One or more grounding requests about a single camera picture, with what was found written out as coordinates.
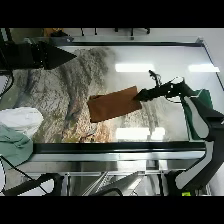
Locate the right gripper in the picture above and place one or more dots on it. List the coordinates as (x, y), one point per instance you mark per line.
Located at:
(151, 92)

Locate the brown garment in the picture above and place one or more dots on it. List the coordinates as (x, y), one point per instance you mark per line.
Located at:
(113, 105)

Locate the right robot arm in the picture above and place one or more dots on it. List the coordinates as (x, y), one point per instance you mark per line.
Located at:
(216, 123)

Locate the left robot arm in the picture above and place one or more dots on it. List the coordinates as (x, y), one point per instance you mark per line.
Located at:
(23, 55)

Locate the white garment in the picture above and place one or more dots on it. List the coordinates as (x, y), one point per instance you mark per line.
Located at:
(21, 120)

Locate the pale green garment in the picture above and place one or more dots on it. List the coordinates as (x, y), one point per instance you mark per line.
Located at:
(13, 146)

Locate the silver frame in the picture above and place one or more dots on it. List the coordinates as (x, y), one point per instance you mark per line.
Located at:
(116, 156)

